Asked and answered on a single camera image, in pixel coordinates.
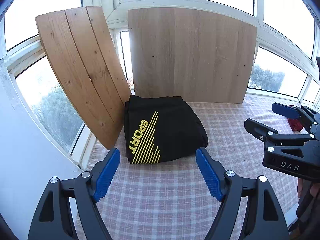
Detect black yellow sport shorts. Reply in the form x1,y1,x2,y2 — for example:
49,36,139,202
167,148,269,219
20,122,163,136
124,95,208,164

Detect person right hand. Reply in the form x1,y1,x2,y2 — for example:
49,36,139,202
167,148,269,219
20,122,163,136
296,178,319,233

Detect dark red garment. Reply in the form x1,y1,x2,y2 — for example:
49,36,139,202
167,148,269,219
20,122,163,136
287,112,303,132

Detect pink plaid tablecloth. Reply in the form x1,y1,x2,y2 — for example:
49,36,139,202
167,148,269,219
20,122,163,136
97,95,298,239

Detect light wooden board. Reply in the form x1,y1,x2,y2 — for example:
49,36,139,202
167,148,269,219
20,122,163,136
128,8,257,104

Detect pine slatted board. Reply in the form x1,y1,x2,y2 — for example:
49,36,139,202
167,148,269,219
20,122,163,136
35,7,131,149

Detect white window frame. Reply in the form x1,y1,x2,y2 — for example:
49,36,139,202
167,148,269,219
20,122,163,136
1,0,319,159

